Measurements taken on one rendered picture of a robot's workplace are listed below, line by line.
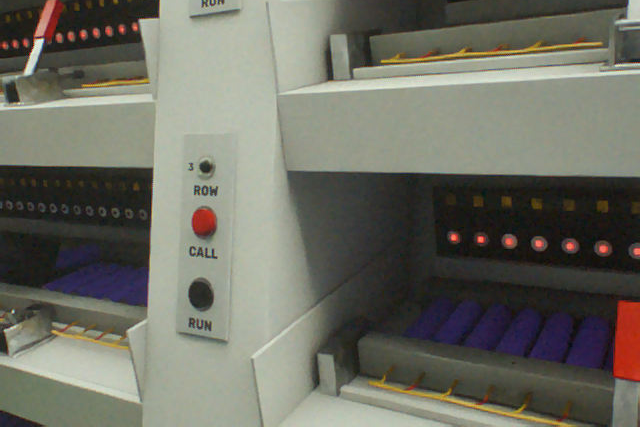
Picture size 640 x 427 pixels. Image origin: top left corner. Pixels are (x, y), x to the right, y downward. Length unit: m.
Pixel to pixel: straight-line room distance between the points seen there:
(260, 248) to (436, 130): 0.12
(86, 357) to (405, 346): 0.24
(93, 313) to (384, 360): 0.24
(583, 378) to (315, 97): 0.21
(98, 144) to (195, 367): 0.17
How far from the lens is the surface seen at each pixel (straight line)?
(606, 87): 0.30
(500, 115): 0.31
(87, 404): 0.49
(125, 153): 0.46
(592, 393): 0.38
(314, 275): 0.40
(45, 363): 0.53
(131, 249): 0.68
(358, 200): 0.45
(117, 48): 0.73
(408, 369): 0.41
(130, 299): 0.56
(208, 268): 0.39
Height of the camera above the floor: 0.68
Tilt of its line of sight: level
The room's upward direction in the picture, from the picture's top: 2 degrees clockwise
